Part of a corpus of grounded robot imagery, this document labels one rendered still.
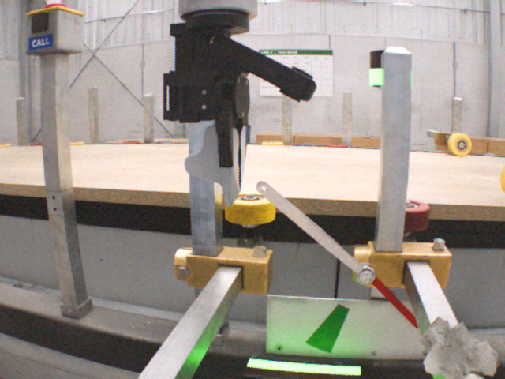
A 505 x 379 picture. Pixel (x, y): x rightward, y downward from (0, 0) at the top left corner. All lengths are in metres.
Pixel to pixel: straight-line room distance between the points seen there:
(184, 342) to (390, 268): 0.29
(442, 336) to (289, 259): 0.47
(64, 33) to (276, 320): 0.53
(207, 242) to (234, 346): 0.17
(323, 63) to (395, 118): 7.18
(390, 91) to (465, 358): 0.32
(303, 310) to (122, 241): 0.46
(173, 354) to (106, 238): 0.56
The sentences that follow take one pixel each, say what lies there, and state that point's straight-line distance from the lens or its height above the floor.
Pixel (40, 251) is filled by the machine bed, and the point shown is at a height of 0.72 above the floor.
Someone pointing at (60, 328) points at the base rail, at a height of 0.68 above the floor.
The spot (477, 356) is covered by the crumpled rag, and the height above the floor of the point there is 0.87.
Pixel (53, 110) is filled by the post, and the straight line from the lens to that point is 0.65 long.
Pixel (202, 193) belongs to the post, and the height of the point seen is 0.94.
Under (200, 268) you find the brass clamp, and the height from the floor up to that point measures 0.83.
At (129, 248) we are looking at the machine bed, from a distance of 0.88.
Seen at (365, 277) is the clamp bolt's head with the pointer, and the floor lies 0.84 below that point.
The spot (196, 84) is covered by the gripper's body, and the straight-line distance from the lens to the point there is 0.43.
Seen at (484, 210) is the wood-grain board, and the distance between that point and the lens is 0.73.
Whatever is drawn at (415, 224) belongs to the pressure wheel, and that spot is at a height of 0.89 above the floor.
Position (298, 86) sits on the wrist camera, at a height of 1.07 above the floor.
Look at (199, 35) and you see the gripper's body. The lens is 0.46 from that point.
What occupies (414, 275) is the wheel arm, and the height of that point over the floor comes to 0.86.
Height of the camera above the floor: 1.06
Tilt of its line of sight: 12 degrees down
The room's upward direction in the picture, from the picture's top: straight up
